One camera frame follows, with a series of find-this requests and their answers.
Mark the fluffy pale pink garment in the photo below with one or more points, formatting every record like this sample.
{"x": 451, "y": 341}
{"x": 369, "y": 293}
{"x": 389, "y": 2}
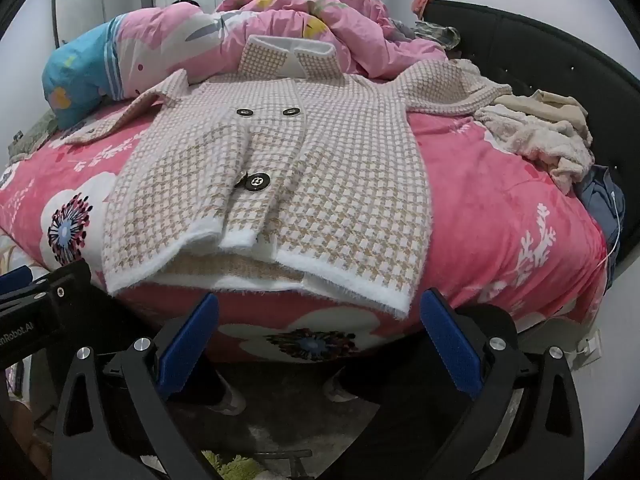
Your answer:
{"x": 535, "y": 145}

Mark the beige white checkered coat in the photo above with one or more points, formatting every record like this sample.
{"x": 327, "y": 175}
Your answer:
{"x": 325, "y": 160}

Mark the grey floral mattress cover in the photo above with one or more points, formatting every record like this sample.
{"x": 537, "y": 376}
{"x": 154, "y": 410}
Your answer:
{"x": 17, "y": 255}

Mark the blue denim garment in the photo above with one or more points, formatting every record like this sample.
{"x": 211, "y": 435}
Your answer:
{"x": 597, "y": 205}

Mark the green patterned cloth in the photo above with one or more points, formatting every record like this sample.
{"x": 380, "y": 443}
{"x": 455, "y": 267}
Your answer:
{"x": 32, "y": 135}

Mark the pink cartoon print quilt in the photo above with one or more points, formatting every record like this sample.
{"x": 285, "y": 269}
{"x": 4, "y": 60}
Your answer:
{"x": 280, "y": 25}

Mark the white wall socket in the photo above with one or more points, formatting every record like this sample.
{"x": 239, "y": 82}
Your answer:
{"x": 590, "y": 346}

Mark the white leaning board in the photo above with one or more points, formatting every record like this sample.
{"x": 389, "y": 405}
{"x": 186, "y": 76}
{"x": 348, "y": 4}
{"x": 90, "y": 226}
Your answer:
{"x": 77, "y": 7}

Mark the pink floral bed sheet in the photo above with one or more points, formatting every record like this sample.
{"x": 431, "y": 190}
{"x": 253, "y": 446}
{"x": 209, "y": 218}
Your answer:
{"x": 475, "y": 210}

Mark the camouflage garment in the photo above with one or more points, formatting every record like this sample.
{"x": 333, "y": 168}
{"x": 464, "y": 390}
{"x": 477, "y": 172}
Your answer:
{"x": 435, "y": 32}

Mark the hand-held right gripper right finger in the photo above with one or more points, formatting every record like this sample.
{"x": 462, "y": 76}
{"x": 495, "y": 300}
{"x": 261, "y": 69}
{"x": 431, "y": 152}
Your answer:
{"x": 447, "y": 340}

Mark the black padded headboard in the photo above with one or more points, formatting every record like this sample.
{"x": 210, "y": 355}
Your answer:
{"x": 550, "y": 60}

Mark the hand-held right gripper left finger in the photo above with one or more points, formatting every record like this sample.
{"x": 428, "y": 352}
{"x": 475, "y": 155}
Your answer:
{"x": 187, "y": 345}

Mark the orange cloth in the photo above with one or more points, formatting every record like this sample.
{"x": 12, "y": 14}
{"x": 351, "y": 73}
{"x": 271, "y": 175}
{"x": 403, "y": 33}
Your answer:
{"x": 424, "y": 0}

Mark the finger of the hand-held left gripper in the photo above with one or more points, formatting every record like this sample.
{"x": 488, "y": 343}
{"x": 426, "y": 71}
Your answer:
{"x": 15, "y": 277}
{"x": 67, "y": 285}

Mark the green shaggy rug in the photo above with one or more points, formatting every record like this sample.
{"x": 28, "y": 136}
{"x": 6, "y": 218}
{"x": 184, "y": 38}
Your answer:
{"x": 235, "y": 467}

